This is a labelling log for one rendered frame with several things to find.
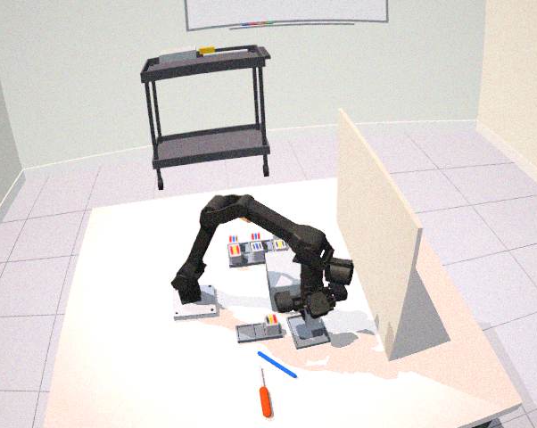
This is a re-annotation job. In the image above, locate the orange-handled screwdriver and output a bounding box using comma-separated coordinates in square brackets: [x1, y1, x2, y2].
[259, 366, 271, 417]

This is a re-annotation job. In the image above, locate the beige flat panel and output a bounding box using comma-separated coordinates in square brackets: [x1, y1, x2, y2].
[336, 108, 423, 362]

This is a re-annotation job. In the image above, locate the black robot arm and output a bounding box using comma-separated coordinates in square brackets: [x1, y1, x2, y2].
[171, 193, 354, 318]

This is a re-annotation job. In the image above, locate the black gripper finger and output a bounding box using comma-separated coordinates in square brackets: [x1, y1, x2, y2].
[293, 305, 305, 320]

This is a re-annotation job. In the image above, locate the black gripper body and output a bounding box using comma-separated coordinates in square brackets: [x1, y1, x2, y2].
[275, 277, 348, 313]

